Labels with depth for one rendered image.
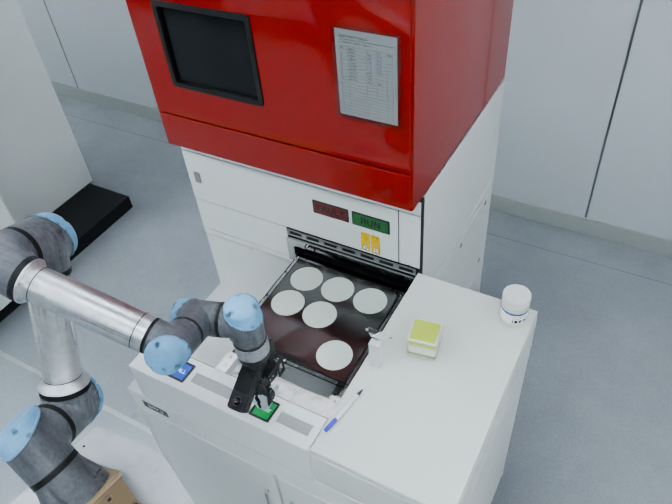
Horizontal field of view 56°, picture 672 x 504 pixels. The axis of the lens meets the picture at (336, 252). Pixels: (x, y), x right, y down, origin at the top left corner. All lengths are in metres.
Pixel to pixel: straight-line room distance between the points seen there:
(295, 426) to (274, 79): 0.84
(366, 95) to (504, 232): 2.06
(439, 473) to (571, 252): 2.09
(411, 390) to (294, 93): 0.78
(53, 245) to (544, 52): 2.25
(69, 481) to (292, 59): 1.06
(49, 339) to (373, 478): 0.78
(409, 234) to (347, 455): 0.62
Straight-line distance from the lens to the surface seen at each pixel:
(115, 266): 3.55
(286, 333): 1.79
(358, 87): 1.48
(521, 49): 3.06
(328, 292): 1.88
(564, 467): 2.64
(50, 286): 1.32
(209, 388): 1.66
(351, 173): 1.64
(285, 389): 1.71
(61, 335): 1.55
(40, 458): 1.55
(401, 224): 1.74
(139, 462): 1.77
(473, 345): 1.67
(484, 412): 1.56
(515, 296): 1.67
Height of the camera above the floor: 2.28
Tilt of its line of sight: 44 degrees down
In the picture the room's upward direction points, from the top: 6 degrees counter-clockwise
